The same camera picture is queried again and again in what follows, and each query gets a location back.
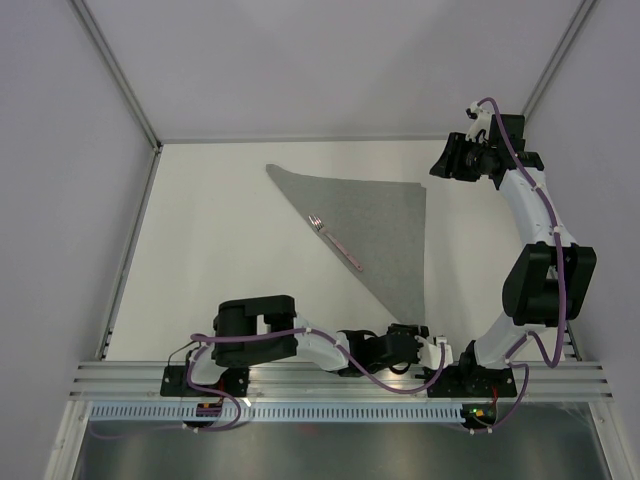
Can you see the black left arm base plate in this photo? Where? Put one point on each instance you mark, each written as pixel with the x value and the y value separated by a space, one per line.
pixel 174 384

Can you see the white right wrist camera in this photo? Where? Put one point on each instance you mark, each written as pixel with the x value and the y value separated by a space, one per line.
pixel 481 123

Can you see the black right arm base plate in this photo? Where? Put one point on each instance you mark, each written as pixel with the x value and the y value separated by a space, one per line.
pixel 480 383

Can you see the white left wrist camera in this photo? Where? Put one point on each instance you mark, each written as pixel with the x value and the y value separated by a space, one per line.
pixel 434 353

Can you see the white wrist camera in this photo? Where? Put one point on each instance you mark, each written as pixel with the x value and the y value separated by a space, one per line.
pixel 481 123
pixel 434 353

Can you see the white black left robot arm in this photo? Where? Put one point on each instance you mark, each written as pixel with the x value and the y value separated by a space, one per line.
pixel 261 330

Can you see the grey cloth napkin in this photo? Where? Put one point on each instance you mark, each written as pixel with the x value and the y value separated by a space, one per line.
pixel 380 223

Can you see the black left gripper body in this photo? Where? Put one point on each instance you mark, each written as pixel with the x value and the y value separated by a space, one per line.
pixel 421 331

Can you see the aluminium frame rail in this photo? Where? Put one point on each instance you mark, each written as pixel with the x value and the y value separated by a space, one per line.
pixel 570 382

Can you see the white slotted cable duct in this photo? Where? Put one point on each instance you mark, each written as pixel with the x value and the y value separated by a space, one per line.
pixel 280 412

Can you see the pink handled fork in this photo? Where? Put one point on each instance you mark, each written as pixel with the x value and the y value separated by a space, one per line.
pixel 322 230

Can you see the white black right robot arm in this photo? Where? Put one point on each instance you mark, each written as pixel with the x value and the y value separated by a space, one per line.
pixel 547 285

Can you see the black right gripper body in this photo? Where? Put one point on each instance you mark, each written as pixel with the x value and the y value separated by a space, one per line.
pixel 470 157

